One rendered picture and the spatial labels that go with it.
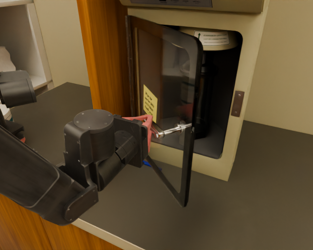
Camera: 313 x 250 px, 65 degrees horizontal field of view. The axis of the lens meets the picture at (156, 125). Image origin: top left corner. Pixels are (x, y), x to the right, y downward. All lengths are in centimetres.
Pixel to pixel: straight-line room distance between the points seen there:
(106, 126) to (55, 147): 63
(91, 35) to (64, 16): 79
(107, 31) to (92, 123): 39
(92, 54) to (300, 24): 70
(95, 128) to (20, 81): 27
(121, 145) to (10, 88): 26
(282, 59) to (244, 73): 45
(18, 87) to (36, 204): 29
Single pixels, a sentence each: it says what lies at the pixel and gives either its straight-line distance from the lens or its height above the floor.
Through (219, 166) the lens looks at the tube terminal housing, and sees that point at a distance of 76.
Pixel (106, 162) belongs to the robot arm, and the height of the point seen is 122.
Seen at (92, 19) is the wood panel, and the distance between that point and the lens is 65.
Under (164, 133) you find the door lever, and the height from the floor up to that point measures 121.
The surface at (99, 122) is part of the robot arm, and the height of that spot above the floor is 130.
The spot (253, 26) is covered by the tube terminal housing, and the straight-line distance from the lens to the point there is 59.
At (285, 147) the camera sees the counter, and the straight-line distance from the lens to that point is 100.
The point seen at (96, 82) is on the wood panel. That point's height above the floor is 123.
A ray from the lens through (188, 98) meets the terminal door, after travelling 45.
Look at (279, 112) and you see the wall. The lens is 112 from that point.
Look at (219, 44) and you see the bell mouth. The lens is 64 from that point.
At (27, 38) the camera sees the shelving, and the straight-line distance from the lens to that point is 168.
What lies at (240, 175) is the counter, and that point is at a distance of 82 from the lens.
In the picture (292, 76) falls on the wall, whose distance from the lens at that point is 106.
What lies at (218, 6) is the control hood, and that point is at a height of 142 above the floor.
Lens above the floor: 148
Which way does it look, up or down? 32 degrees down
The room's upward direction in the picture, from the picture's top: straight up
